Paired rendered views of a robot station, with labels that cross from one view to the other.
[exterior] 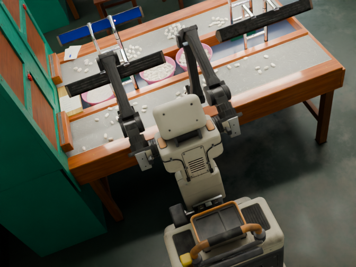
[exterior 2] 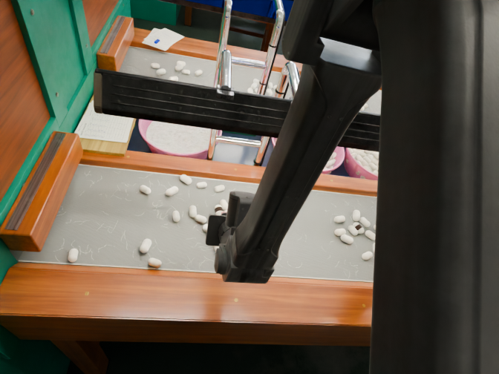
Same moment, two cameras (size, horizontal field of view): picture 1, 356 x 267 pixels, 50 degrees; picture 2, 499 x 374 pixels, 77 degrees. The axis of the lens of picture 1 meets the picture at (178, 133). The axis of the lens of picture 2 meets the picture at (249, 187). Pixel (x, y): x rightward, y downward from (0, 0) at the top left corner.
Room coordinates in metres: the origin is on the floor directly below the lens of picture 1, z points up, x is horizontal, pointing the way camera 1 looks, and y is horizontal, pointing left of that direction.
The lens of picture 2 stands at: (1.33, 0.32, 1.47)
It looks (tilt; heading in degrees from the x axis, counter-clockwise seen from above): 49 degrees down; 349
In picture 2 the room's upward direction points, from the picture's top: 18 degrees clockwise
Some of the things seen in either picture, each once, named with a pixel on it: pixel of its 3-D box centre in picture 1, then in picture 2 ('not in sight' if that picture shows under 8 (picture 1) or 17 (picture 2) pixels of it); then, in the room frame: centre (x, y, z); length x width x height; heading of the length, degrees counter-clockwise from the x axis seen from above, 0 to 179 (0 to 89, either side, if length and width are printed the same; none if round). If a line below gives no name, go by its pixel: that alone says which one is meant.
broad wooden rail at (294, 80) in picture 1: (207, 120); (383, 314); (1.64, -0.20, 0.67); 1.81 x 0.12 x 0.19; 94
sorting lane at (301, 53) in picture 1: (195, 94); (373, 236); (1.85, -0.19, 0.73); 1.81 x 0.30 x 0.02; 94
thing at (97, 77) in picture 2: (115, 72); (256, 110); (1.88, 0.25, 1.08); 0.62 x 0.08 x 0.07; 94
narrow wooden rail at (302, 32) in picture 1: (187, 79); (355, 194); (2.03, -0.18, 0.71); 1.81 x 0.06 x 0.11; 94
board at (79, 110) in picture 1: (70, 99); (111, 115); (2.13, 0.66, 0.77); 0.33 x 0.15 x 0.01; 4
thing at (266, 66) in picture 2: (111, 51); (240, 66); (2.36, 0.28, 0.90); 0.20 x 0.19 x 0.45; 94
